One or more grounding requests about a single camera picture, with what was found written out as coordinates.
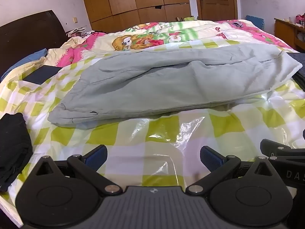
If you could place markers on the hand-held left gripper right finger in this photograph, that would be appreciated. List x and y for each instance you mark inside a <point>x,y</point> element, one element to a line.
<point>211,158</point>

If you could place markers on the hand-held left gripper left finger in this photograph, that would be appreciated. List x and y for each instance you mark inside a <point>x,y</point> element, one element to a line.
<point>96,157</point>

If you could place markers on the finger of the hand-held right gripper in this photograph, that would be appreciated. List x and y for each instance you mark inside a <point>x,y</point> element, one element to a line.
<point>274,149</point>

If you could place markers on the grey pants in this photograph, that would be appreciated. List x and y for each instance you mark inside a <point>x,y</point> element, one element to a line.
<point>154,85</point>

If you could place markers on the black cloth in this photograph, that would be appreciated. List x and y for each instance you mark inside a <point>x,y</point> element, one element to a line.
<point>14,145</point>

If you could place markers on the dark jeans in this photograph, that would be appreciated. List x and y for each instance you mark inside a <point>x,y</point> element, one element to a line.
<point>299,64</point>

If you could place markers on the dark blue notebook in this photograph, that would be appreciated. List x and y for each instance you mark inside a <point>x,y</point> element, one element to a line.
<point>41,74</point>

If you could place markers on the wooden side desk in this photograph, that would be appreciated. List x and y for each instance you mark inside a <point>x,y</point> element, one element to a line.
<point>284,32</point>

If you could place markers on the blue pillow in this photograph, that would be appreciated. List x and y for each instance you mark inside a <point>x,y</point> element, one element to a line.
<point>26,60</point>

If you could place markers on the white bedside clutter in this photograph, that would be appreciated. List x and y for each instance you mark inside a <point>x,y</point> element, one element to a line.
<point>77,32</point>

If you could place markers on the blue foam mat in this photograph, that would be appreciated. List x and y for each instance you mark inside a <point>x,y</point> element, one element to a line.
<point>255,22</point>

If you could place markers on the cartoon printed quilt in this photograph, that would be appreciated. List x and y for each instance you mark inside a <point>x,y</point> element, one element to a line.
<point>147,37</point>

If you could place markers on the pink item on desk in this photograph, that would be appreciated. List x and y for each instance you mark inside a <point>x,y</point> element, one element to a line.
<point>300,19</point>

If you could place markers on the dark brown headboard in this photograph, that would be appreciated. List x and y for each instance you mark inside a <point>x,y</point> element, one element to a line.
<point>26,35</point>

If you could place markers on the green item by door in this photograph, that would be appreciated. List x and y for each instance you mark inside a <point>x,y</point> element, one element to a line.
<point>189,18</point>

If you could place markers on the wooden door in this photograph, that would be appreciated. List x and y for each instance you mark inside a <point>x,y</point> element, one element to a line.
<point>216,0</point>

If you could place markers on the wooden wardrobe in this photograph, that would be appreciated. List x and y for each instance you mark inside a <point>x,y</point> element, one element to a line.
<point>133,0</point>

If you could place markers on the wall switch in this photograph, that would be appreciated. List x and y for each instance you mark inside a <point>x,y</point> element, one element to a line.
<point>75,19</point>

